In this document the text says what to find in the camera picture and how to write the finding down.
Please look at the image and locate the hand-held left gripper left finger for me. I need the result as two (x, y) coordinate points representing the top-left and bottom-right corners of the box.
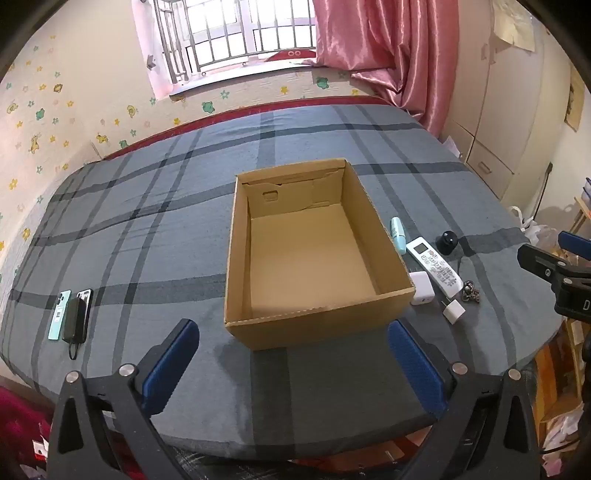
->
(46, 318), (200, 480)

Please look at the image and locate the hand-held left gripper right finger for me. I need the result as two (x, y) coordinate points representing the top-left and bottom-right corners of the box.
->
(387, 319), (541, 480)

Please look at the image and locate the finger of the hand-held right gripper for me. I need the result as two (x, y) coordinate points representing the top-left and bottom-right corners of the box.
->
(517, 243), (591, 291)
(558, 230), (591, 254)

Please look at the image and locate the small white charger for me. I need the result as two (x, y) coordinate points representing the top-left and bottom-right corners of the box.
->
(438, 299), (465, 323)

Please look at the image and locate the large white charger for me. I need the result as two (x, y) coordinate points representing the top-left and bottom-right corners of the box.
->
(409, 271), (431, 306)

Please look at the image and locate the black round mount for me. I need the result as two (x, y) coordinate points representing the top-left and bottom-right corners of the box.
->
(435, 229), (460, 256)

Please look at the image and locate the white remote control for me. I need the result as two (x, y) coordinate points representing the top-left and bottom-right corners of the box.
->
(406, 236), (463, 298)

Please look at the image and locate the teal cosmetic bottle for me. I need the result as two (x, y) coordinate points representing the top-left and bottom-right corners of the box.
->
(390, 217), (408, 254)

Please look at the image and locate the brown cardboard box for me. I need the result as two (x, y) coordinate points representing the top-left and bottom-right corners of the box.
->
(224, 158), (416, 352)

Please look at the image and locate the white plastic bag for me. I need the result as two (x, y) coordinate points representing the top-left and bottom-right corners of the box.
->
(508, 205), (561, 245)

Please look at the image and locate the black pole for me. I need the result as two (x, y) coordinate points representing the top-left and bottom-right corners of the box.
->
(536, 161), (554, 217)

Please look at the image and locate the wooden shelf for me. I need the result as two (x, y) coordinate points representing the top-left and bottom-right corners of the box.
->
(529, 318), (591, 462)

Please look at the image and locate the black power bank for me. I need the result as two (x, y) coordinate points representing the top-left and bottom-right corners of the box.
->
(62, 298), (88, 344)

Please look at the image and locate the smartphone with dark case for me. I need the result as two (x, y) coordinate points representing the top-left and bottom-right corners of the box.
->
(76, 288), (94, 320)

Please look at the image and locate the teal smartphone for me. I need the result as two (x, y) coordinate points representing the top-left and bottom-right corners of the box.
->
(48, 290), (72, 341)

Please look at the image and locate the grey plaid blanket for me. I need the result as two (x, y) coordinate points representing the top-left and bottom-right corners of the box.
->
(0, 97), (573, 462)

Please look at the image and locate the beige wardrobe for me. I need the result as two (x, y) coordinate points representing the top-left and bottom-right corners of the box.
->
(443, 0), (583, 204)

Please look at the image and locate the red patterned cloth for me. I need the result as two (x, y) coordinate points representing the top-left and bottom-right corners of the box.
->
(0, 385), (61, 480)

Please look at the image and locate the paper sheet on wardrobe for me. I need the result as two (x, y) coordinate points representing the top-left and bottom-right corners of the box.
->
(492, 0), (536, 51)

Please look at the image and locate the pink satin curtain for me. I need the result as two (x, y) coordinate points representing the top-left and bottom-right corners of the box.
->
(313, 0), (497, 137)

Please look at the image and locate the metal window grille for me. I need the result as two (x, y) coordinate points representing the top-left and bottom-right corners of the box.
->
(152, 0), (319, 84)

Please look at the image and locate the red plush toy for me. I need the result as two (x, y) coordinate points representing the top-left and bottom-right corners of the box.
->
(268, 48), (319, 64)

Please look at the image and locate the framed wall picture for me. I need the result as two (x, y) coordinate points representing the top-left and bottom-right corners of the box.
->
(566, 74), (586, 132)

